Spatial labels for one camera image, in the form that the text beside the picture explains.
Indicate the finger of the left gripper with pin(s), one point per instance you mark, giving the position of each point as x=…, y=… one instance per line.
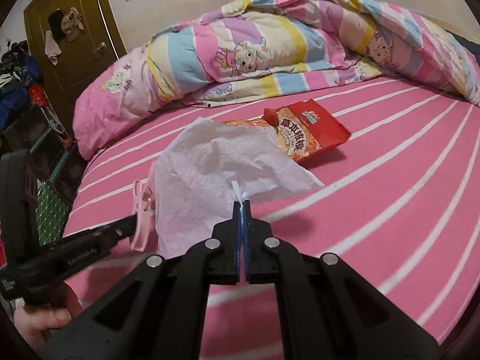
x=33, y=271

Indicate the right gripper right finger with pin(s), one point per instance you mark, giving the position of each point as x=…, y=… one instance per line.
x=326, y=309

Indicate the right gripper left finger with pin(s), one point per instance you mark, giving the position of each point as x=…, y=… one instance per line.
x=158, y=310

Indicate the pink clothes hanger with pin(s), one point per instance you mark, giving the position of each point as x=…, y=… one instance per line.
x=144, y=209

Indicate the white tissue paper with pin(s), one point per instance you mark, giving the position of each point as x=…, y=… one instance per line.
x=210, y=166

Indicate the red walnut snack bag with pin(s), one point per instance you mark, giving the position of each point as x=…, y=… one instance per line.
x=303, y=130

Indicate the person's left hand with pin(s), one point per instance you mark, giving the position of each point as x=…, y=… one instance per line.
x=33, y=322

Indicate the pink striped bed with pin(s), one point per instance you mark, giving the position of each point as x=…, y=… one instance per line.
x=400, y=205

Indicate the cluttered clothes rack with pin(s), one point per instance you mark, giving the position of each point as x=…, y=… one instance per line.
x=27, y=117

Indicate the pink pillow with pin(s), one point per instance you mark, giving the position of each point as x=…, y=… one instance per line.
x=117, y=100

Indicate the brown wooden door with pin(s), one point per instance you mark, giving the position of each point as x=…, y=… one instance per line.
x=82, y=60

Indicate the clothes hanging on door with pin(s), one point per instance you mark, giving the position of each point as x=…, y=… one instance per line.
x=62, y=27

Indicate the colourful cartoon quilt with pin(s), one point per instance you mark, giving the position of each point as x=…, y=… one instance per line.
x=250, y=50

